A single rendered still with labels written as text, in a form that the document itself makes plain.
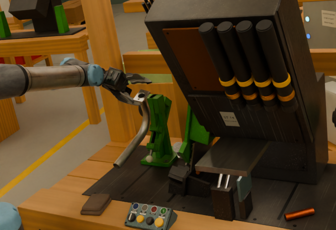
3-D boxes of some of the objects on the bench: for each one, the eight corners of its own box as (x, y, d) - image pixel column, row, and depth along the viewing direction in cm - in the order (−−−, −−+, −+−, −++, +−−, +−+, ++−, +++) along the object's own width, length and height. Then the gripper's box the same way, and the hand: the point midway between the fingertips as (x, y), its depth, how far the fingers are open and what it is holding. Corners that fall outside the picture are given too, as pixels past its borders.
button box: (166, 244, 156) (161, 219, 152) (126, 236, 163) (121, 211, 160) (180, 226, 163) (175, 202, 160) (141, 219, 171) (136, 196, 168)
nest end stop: (185, 186, 176) (182, 182, 172) (170, 180, 179) (167, 176, 175) (186, 183, 176) (184, 179, 172) (172, 177, 179) (169, 173, 175)
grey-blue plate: (245, 220, 155) (240, 181, 150) (239, 219, 156) (234, 180, 151) (255, 204, 162) (251, 166, 158) (249, 203, 163) (245, 165, 159)
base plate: (405, 254, 133) (405, 247, 132) (82, 198, 188) (81, 193, 187) (417, 176, 166) (417, 171, 166) (140, 148, 221) (139, 144, 220)
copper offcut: (311, 211, 154) (311, 205, 153) (314, 215, 152) (314, 209, 151) (284, 218, 153) (283, 212, 152) (286, 222, 151) (286, 216, 150)
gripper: (82, 88, 179) (131, 104, 171) (100, 53, 183) (149, 67, 174) (92, 97, 187) (140, 113, 178) (109, 63, 190) (156, 78, 182)
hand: (145, 93), depth 179 cm, fingers open, 8 cm apart
